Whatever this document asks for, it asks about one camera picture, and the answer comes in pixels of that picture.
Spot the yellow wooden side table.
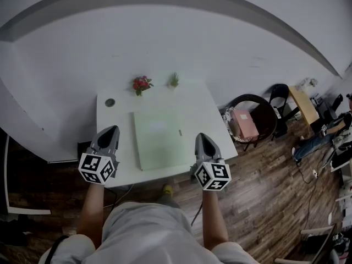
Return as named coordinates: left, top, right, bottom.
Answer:
left=288, top=86, right=320, bottom=133

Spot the person's grey trouser leg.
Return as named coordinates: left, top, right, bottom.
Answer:
left=156, top=195, right=181, bottom=209

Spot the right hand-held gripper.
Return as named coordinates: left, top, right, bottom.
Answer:
left=189, top=132, right=232, bottom=192

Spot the black shoulder strap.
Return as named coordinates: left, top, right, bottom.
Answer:
left=48, top=235, right=69, bottom=261

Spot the black folding chair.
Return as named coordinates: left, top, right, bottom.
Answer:
left=268, top=83, right=299, bottom=141

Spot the person's left forearm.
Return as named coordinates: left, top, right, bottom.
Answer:
left=76, top=183, right=107, bottom=244

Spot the round dark chair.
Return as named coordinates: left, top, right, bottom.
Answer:
left=224, top=93, right=278, bottom=151

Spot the small green pot plant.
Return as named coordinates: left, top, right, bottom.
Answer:
left=167, top=71, right=180, bottom=89

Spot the floral seat cushion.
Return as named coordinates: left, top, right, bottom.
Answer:
left=224, top=106, right=261, bottom=143

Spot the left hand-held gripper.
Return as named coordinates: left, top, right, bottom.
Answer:
left=78, top=125, right=122, bottom=185

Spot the white table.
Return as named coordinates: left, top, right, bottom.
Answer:
left=96, top=80, right=239, bottom=189

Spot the black bag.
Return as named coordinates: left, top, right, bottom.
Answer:
left=0, top=215, right=30, bottom=243

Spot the white flower plant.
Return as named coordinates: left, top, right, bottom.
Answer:
left=298, top=77, right=318, bottom=89

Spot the red flower pot plant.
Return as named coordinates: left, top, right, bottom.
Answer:
left=131, top=75, right=154, bottom=96

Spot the pink box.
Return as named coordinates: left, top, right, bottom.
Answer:
left=232, top=109, right=260, bottom=139

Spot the person's white shirt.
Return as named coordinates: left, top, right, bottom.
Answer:
left=38, top=201, right=261, bottom=264

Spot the person's right forearm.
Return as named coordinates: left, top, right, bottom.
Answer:
left=202, top=190, right=229, bottom=250

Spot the pale green board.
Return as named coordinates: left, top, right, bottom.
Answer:
left=133, top=110, right=196, bottom=172

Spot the black floor cable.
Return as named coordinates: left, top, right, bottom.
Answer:
left=295, top=158, right=331, bottom=230

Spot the white frame chair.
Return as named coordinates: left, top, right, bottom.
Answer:
left=274, top=223, right=338, bottom=264

